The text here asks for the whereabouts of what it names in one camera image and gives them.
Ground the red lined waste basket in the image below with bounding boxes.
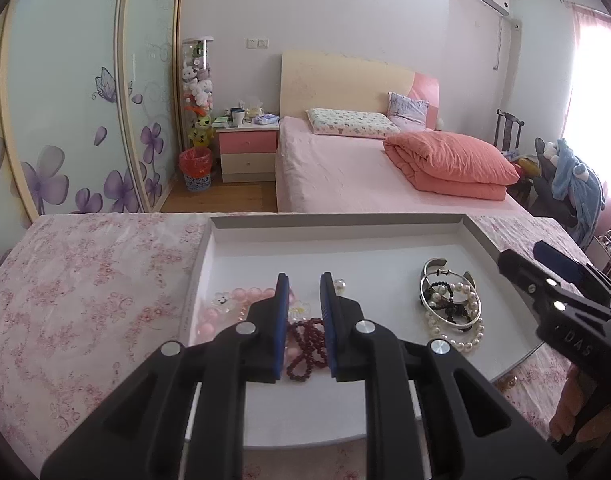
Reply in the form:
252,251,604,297
179,147,213,192

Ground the black bead pearl bracelet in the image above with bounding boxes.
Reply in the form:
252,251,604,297
419,280,479,333

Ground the pink bed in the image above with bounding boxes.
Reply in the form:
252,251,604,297
275,116,536,216

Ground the engraved silver cuff bracelet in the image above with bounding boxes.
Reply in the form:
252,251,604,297
419,257,479,291

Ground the pink beige nightstand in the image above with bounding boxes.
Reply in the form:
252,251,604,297
212,119,281,183

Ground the white pearl necklace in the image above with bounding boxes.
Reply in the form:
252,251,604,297
424,280,486,357

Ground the light blue garment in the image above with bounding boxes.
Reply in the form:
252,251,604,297
550,137,607,246

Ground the dark red bead bracelet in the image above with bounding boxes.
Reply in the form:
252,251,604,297
284,317,331,382

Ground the grey cardboard tray box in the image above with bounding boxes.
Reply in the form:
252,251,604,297
178,212,546,448

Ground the white patterned pillow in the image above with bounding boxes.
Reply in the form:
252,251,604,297
306,108,401,140

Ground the dark wall cable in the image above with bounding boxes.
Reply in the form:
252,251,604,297
492,12,503,72

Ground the plush toy display tube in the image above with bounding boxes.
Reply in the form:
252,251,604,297
182,37,217,151

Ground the pink bead charm bracelet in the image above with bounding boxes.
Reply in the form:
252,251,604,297
195,277,349,346

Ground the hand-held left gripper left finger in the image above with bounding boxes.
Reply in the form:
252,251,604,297
40,272,292,480

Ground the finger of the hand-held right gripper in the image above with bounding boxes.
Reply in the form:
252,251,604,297
533,240,611,307
498,248,567,314

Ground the thin silver bangle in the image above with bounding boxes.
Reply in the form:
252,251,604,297
418,270,483,333

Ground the colourful cloth pile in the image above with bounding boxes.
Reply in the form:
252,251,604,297
508,152,543,178

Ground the beige pink headboard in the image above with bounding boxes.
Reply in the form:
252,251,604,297
278,50,440,133

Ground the salmon folded quilt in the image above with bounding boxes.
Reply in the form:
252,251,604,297
383,130,521,202

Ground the lilac patterned pillow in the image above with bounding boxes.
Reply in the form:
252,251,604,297
387,91,430,132

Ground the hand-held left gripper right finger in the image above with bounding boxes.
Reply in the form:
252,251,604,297
319,271,569,480

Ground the dark chair with clothes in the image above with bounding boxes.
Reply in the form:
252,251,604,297
533,137,586,226

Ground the person's right hand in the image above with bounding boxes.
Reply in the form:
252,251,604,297
549,367,584,442

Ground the dark wooden chair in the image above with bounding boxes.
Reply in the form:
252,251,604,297
493,109,526,153

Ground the floral sliding door wardrobe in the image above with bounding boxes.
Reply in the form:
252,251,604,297
0,0,186,281

